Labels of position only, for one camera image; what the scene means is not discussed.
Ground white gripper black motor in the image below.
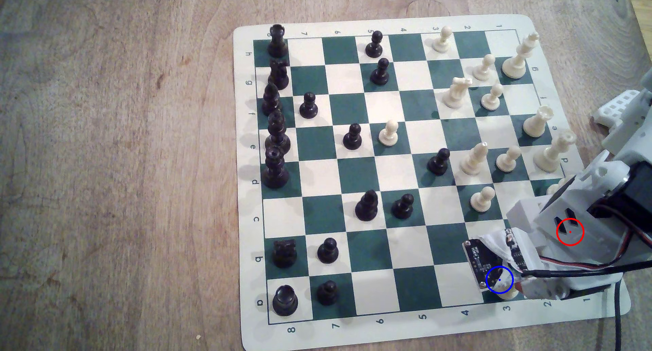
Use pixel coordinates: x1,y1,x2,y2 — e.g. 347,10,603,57
481,150,652,302

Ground white queen chess piece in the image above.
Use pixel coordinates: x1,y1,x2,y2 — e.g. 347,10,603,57
533,129,577,172

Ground red and black servo wires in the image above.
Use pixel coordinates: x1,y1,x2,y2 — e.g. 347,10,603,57
540,203,652,271

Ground black pawn chess piece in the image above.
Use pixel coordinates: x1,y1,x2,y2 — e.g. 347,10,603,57
392,193,415,220
343,123,363,150
427,148,451,176
317,280,339,306
365,30,384,58
299,92,319,119
370,58,390,86
317,237,339,264

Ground black knight chess piece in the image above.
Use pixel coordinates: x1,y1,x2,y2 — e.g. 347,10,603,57
272,239,297,269
268,57,290,91

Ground black camera circuit board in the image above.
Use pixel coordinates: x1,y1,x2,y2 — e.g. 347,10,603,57
463,228,529,292

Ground black queen chess piece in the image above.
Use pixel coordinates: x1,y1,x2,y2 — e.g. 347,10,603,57
261,146,289,189

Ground black king chess piece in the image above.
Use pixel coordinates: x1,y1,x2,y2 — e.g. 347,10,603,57
266,110,291,155

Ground white king chess piece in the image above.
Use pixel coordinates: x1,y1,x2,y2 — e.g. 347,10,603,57
502,32,540,80

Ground white rook chess piece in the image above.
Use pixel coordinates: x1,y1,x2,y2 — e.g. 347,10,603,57
523,106,554,138

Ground green and white chessboard mat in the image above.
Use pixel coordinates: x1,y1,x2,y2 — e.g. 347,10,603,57
233,14,631,351

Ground black rook chess piece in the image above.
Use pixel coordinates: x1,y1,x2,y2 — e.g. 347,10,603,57
267,24,289,59
272,285,299,317

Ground white bishop chess piece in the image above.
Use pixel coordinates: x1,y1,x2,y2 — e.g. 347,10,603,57
546,177,569,197
461,142,490,177

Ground black cable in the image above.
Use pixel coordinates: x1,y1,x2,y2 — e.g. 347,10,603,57
522,267,631,351

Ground black bishop chess piece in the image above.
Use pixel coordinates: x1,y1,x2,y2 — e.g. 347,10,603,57
262,82,282,116
355,189,379,222

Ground white pawn chess piece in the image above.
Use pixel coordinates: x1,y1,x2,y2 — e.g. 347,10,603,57
495,145,522,173
432,26,453,53
480,84,504,111
472,54,496,82
378,120,399,147
470,186,496,213

